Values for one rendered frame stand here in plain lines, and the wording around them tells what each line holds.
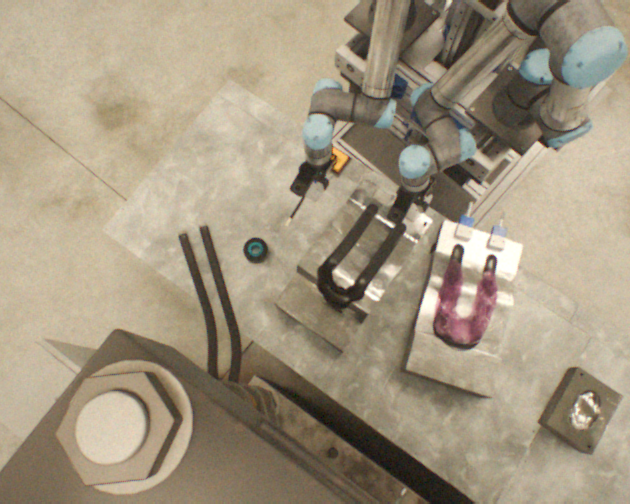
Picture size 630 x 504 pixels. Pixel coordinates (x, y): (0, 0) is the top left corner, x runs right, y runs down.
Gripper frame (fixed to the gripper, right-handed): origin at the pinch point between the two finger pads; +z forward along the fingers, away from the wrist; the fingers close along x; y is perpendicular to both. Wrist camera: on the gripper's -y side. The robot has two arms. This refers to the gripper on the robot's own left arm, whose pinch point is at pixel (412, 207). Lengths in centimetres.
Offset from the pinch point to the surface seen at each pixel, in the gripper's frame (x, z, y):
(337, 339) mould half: -3.0, 2.4, -46.4
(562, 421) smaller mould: -69, 13, -29
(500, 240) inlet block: -27.0, 11.3, 8.0
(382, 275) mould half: -3.6, 1.9, -22.5
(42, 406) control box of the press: 24, -69, -85
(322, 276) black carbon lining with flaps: 11.3, -0.4, -33.0
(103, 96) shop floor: 182, 68, -15
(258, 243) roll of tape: 36, 1, -36
